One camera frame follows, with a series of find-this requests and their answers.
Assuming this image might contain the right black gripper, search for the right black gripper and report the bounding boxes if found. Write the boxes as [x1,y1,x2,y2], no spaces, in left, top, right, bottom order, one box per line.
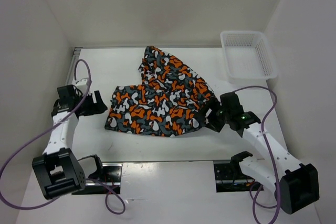
[193,96,231,133]

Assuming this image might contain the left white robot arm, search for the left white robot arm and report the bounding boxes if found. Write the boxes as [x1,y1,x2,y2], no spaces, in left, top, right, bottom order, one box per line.
[32,84,107,200]

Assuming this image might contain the white plastic basket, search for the white plastic basket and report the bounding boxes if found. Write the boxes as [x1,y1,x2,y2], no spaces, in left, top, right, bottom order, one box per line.
[220,30,278,84]

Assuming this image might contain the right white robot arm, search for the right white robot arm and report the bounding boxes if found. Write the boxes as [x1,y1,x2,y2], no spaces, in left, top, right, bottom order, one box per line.
[196,92,320,214]

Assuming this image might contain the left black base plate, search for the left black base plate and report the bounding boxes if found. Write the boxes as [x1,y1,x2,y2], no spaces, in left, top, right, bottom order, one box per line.
[72,164,122,195]

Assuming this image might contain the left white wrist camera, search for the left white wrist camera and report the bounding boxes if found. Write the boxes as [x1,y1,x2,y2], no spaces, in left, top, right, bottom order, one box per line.
[75,78,90,93]

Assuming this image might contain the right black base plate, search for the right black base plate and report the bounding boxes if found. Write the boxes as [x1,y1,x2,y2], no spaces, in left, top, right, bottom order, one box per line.
[213,159,260,193]

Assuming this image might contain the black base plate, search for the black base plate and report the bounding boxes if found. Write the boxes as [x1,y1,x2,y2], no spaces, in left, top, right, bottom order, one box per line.
[72,164,122,195]
[213,159,260,193]

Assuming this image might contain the orange camouflage shorts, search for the orange camouflage shorts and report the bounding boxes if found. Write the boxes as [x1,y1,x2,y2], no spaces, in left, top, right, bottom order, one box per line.
[104,46,215,137]

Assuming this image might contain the aluminium rail at table edge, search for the aluminium rail at table edge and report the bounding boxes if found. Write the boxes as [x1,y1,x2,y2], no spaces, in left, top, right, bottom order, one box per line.
[63,47,82,86]

